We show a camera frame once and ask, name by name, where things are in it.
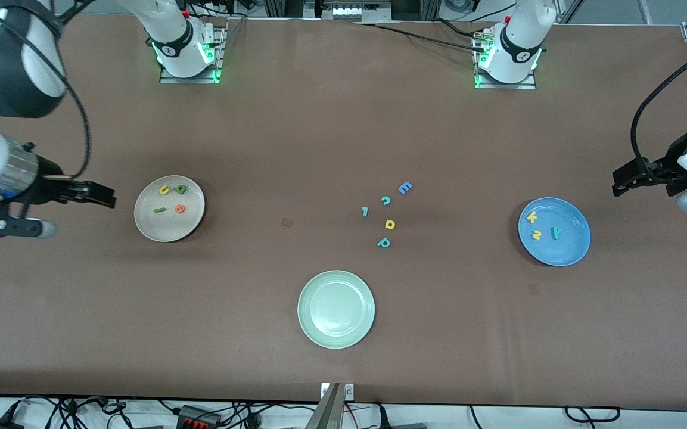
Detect beige brown plate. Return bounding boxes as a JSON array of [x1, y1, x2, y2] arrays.
[[134, 175, 206, 243]]

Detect blue plate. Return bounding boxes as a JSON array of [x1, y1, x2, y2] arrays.
[[518, 198, 591, 267]]

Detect brown table cover cloth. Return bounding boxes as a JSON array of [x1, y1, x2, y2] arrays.
[[0, 13, 687, 412]]

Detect black orange power strip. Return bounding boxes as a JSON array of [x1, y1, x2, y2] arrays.
[[175, 405, 222, 428]]

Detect pale green plate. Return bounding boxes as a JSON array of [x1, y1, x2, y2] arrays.
[[297, 270, 375, 350]]

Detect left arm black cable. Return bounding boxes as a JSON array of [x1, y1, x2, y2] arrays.
[[630, 37, 687, 179]]

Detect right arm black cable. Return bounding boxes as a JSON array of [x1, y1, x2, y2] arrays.
[[0, 0, 92, 179]]

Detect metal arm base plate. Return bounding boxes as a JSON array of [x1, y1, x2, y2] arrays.
[[474, 27, 537, 90], [160, 24, 225, 84]]

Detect looped black floor cable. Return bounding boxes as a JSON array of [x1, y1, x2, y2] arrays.
[[564, 406, 621, 423]]

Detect black cable to arm base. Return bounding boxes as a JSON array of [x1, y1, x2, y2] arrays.
[[352, 20, 490, 55]]

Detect dark metal frame rack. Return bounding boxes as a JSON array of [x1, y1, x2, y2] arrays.
[[263, 0, 442, 23]]

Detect grey metal camera pole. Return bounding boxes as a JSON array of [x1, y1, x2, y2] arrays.
[[306, 383, 344, 429]]

